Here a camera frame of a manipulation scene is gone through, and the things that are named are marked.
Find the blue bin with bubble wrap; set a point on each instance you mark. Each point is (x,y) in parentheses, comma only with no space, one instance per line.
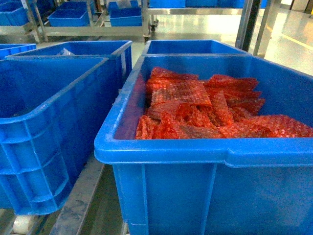
(213,186)

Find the blue bin behind right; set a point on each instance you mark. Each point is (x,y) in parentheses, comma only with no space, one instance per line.
(190,47)

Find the blue bin behind left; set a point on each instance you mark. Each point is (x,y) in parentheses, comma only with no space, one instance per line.
(119,54)

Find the blue bin front middle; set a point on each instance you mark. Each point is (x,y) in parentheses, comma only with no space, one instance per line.
(50,112)

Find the steel shelf rack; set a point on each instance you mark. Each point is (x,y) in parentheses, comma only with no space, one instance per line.
(81,212)

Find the red bubble wrap bags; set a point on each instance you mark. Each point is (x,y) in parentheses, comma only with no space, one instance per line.
(181,106)

